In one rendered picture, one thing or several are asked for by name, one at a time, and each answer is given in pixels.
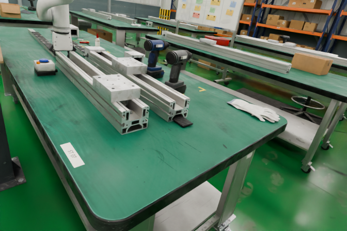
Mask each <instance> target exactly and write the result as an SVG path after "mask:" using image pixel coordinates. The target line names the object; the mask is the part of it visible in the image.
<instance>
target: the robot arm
mask: <svg viewBox="0 0 347 231"><path fill-rule="evenodd" d="M73 1H74V0H38V1H37V8H36V14H37V17H38V19H40V20H42V21H47V22H53V30H54V32H53V34H52V45H51V47H50V48H49V51H51V52H52V53H54V54H55V51H67V52H68V54H67V57H68V58H70V57H69V51H76V48H75V47H74V46H73V45H72V38H71V34H70V33H69V32H70V19H69V4H70V3H72V2H73ZM52 49H54V50H55V51H54V50H52ZM55 55H56V54H55Z"/></svg>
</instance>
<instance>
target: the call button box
mask: <svg viewBox="0 0 347 231"><path fill-rule="evenodd" d="M37 61H39V60H34V70H35V73H36V74H37V76H48V75H56V72H58V70H57V69H56V68H55V64H54V62H53V61H52V60H49V61H48V62H40V61H39V62H40V64H36V62H37Z"/></svg>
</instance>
